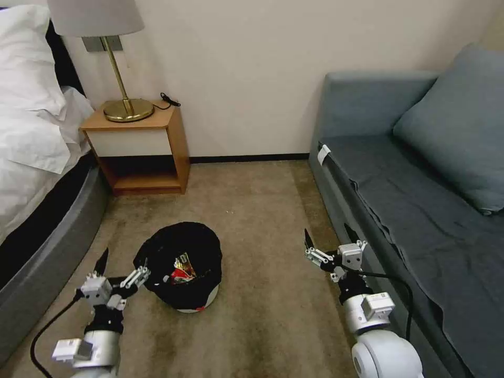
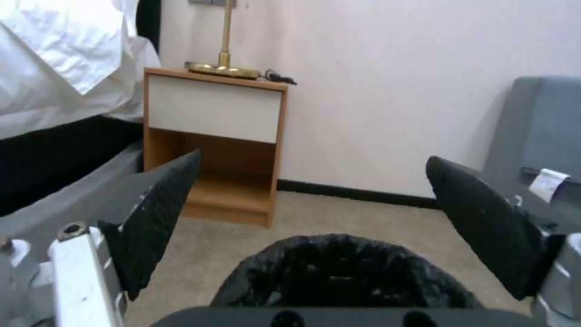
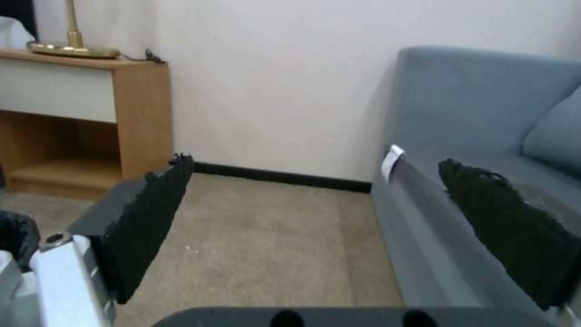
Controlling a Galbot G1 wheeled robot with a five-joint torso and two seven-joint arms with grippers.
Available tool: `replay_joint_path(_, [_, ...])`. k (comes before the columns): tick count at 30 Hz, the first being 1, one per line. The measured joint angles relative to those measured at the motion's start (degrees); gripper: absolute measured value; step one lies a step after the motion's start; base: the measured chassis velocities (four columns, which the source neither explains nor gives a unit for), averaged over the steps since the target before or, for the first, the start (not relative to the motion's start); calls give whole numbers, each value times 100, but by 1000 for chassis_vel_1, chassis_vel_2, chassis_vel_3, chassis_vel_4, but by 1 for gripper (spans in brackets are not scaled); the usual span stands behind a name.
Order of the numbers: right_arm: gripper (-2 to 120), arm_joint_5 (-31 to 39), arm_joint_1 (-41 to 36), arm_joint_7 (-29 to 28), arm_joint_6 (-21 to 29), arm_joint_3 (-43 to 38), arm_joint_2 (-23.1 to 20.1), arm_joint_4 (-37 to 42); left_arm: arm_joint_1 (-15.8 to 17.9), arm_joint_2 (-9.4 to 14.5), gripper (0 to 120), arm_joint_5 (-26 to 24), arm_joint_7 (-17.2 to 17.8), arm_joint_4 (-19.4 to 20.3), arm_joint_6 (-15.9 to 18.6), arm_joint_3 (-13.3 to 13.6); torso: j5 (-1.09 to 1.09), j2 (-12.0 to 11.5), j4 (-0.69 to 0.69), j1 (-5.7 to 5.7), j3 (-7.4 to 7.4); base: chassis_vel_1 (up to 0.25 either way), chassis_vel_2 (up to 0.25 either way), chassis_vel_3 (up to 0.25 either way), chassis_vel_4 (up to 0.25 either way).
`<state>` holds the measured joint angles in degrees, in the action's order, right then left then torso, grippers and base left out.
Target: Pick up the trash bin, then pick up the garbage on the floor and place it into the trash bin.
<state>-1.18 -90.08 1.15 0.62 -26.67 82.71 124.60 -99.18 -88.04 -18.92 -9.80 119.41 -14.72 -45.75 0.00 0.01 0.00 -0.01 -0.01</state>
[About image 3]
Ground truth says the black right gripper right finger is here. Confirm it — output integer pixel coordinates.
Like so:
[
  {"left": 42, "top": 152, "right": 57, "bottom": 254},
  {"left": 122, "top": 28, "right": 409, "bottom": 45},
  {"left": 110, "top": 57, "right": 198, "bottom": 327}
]
[{"left": 438, "top": 158, "right": 581, "bottom": 327}]

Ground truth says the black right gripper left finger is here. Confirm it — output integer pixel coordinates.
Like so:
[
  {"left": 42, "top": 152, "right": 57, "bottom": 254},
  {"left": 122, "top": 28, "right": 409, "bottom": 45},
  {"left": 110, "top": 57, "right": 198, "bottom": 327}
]
[{"left": 30, "top": 152, "right": 195, "bottom": 327}]

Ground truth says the blue fabric sofa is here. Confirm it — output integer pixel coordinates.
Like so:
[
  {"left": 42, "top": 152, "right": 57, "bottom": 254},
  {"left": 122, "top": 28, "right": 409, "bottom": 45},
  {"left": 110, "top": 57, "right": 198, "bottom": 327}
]
[{"left": 371, "top": 46, "right": 581, "bottom": 307}]

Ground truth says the blue sofa cushion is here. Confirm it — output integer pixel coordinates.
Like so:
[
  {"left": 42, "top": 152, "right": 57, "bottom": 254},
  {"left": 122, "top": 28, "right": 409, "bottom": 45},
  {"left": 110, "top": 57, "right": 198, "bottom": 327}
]
[{"left": 520, "top": 89, "right": 581, "bottom": 170}]

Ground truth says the wooden nightstand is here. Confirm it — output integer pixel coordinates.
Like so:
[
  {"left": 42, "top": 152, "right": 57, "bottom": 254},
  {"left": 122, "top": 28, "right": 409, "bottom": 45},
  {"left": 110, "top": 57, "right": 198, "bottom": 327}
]
[{"left": 0, "top": 47, "right": 170, "bottom": 202}]

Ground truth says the white sofa label tag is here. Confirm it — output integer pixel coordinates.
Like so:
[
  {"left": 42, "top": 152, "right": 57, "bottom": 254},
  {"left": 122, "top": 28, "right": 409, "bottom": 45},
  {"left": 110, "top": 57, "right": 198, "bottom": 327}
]
[{"left": 382, "top": 145, "right": 406, "bottom": 180}]

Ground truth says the brass lamp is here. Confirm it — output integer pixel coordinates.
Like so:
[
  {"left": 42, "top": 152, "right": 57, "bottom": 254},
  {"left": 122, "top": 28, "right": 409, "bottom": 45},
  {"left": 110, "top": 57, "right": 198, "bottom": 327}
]
[{"left": 26, "top": 0, "right": 120, "bottom": 59}]

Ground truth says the white bed linen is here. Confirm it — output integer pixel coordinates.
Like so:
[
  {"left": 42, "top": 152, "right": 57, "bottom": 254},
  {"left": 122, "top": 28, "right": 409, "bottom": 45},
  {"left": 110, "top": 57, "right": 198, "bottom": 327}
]
[{"left": 0, "top": 16, "right": 37, "bottom": 52}]

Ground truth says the black lamp cable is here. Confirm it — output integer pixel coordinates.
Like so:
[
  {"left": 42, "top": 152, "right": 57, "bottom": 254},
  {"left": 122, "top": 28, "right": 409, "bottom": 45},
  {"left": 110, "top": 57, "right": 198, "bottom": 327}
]
[{"left": 117, "top": 49, "right": 165, "bottom": 64}]

